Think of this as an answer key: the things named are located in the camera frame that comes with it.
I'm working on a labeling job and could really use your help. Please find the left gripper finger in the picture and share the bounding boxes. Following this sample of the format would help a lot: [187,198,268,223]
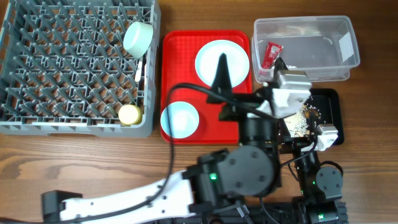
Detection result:
[274,57,288,77]
[211,53,233,95]

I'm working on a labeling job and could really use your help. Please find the white napkin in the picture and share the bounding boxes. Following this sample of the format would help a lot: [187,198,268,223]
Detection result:
[271,64,297,79]

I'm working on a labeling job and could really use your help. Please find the food scraps and rice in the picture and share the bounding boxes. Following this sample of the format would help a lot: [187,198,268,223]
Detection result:
[284,105,320,138]

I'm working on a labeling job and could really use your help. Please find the red ketchup packet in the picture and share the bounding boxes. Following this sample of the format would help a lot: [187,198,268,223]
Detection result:
[261,42,284,69]

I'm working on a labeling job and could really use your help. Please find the cream plastic spoon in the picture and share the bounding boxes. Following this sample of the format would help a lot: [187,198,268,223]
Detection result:
[134,60,143,83]

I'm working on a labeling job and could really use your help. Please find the green bowl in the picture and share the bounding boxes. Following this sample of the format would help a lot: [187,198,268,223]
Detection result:
[123,21,154,58]

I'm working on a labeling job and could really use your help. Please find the yellow plastic cup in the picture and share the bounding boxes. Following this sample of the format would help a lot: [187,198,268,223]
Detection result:
[118,105,143,126]

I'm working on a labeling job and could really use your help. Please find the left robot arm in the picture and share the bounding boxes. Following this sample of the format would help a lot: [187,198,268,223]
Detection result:
[41,58,288,223]

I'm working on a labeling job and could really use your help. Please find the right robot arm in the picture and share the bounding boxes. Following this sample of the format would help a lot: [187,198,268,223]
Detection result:
[281,110,348,223]

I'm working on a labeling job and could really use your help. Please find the black waste tray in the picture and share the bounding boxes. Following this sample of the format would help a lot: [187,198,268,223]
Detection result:
[279,87,345,146]

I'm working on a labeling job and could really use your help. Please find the grey dishwasher rack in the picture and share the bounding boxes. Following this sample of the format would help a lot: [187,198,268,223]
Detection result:
[1,1,161,138]

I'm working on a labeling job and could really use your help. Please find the light blue plate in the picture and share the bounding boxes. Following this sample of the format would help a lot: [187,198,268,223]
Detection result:
[195,40,249,88]

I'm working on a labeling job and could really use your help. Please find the clear plastic bin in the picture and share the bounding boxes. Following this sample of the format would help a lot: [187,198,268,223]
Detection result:
[251,16,361,83]

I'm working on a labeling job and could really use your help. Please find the light blue bowl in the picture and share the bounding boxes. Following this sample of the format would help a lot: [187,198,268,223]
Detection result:
[160,101,200,139]

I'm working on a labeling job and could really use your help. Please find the red serving tray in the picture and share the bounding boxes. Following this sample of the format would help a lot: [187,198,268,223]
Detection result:
[160,30,250,145]

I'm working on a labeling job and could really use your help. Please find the right camera cable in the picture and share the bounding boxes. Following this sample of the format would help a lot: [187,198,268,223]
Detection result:
[259,142,321,224]

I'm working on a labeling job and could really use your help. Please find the camera cable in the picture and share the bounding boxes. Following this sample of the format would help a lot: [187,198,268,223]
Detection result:
[0,82,274,224]
[259,142,321,224]

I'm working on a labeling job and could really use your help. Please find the left camera cable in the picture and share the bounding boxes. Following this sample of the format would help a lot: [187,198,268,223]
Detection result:
[0,82,274,224]

